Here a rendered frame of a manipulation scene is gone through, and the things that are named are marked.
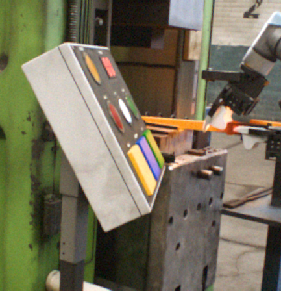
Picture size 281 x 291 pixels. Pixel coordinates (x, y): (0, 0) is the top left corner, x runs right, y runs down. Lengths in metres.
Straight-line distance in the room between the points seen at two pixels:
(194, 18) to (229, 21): 7.87
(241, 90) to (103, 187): 0.70
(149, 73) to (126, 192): 1.06
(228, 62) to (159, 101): 7.57
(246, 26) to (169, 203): 8.01
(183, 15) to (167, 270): 0.68
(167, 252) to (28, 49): 0.63
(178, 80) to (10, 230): 0.77
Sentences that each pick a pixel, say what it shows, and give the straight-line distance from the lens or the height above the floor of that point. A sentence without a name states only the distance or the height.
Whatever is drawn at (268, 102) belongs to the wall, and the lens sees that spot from 9.17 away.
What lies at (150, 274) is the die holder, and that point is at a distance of 1.47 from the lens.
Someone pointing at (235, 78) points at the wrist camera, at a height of 1.15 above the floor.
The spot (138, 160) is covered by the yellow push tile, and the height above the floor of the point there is 1.03.
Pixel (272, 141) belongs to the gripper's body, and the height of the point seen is 1.00.
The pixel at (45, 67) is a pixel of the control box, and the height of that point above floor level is 1.16.
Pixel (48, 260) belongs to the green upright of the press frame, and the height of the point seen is 0.68.
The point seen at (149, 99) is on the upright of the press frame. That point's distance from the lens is 1.82.
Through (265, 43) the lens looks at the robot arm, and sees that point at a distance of 1.37.
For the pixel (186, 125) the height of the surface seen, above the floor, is 1.00.
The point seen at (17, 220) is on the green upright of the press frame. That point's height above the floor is 0.78.
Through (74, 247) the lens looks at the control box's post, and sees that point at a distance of 1.00.
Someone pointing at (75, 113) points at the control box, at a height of 1.10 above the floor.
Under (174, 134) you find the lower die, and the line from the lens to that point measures 1.48.
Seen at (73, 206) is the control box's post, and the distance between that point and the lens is 0.98.
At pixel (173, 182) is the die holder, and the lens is 1.38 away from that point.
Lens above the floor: 1.19
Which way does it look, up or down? 10 degrees down
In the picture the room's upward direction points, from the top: 4 degrees clockwise
